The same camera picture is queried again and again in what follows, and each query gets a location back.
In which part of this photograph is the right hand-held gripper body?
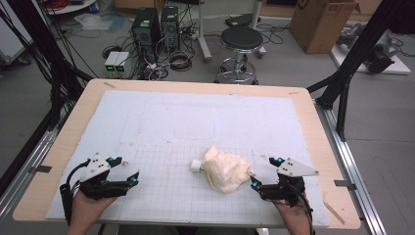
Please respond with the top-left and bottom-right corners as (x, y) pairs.
(259, 157), (320, 208)

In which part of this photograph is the white grid mat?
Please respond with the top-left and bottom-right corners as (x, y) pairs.
(45, 89), (331, 228)

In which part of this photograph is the clear plastic bag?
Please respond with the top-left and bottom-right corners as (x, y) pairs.
(73, 13), (115, 32)

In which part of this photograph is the coiled black cable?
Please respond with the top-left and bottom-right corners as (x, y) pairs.
(168, 51), (194, 72)

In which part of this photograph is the brown cardboard box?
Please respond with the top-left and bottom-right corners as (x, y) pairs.
(289, 0), (360, 55)

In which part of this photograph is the white desk leg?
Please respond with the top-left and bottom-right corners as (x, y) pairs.
(195, 0), (213, 64)
(250, 0), (267, 60)

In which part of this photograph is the grey robot part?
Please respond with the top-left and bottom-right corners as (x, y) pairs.
(337, 22), (364, 47)

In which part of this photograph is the black cable ring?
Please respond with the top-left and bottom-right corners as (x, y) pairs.
(101, 45), (122, 60)

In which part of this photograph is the white cable bundle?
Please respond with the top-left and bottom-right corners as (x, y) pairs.
(142, 60), (171, 81)

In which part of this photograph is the person's right hand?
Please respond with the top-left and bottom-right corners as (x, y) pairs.
(273, 195), (312, 229)

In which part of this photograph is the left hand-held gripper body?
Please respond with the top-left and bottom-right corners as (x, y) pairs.
(78, 152), (131, 201)

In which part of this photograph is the aluminium rail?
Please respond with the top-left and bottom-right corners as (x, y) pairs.
(0, 130), (59, 224)
(314, 99), (389, 235)

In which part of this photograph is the white cabinet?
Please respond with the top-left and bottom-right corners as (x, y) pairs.
(0, 6), (34, 66)

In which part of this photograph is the person's left hand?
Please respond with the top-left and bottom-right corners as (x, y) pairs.
(69, 190), (118, 229)

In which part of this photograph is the white round table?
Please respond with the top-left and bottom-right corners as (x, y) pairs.
(45, 0), (99, 16)

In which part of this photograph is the white power supply unit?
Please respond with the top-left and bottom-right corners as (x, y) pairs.
(104, 51), (120, 73)
(114, 51), (131, 73)

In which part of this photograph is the cream cloth with white tag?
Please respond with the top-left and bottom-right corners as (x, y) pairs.
(190, 145), (256, 194)

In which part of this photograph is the loose black floor cable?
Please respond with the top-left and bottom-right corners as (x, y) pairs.
(258, 22), (292, 46)

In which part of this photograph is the thin wooden strip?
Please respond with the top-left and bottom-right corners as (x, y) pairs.
(322, 200), (346, 226)

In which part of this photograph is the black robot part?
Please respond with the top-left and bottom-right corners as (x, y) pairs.
(364, 44), (396, 74)

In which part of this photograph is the grey tape piece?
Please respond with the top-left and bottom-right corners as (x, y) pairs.
(28, 164), (53, 174)
(334, 179), (357, 191)

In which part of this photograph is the slim black computer tower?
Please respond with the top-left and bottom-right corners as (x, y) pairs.
(161, 5), (181, 53)

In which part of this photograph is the black round stool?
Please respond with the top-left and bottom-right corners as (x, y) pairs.
(214, 25), (267, 86)

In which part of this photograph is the black frame post with cables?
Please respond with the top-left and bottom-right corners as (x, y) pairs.
(0, 0), (94, 131)

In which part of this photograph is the white floor board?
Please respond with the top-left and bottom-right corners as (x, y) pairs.
(330, 41), (412, 75)

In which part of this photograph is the large black computer tower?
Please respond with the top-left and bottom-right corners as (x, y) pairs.
(131, 8), (162, 64)

